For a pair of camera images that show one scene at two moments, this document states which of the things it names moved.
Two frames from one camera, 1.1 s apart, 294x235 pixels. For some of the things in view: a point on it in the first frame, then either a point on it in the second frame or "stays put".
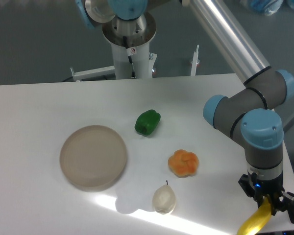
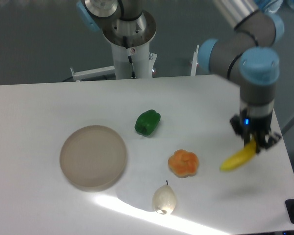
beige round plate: [93, 157] stays put
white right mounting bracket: [195, 61] stays put
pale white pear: [164, 199] stays put
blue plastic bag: [268, 7] stays put
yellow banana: [256, 221] -> [241, 157]
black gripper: [268, 181] -> [244, 124]
